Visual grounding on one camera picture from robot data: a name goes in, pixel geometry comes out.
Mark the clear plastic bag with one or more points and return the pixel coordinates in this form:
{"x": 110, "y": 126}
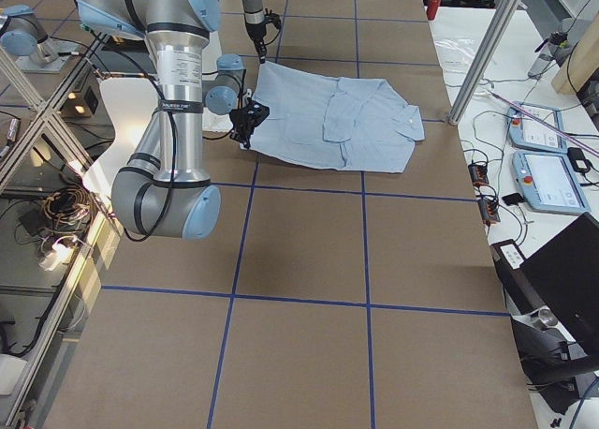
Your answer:
{"x": 455, "y": 54}

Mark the blue teach pendant far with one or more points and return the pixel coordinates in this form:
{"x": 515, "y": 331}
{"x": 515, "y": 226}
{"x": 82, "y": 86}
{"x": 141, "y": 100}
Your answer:
{"x": 526, "y": 133}

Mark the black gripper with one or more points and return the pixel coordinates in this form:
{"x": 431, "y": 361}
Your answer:
{"x": 255, "y": 32}
{"x": 241, "y": 123}

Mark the blue teach pendant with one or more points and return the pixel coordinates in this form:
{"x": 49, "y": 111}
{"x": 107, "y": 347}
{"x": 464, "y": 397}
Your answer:
{"x": 548, "y": 184}
{"x": 526, "y": 133}

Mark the blue teach pendant near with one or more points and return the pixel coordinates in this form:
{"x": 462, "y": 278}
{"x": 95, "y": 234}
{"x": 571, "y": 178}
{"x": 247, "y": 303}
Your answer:
{"x": 548, "y": 184}

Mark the light blue button shirt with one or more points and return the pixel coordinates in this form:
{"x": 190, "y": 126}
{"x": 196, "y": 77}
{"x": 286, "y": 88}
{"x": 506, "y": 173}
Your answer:
{"x": 329, "y": 123}

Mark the black laptop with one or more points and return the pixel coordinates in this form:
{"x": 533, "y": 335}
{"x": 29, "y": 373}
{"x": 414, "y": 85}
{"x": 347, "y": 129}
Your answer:
{"x": 564, "y": 273}

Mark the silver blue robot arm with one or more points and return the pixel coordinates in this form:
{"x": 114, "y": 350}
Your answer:
{"x": 254, "y": 12}
{"x": 163, "y": 189}

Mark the reacher grabber stick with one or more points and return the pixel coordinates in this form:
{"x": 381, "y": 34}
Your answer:
{"x": 549, "y": 126}

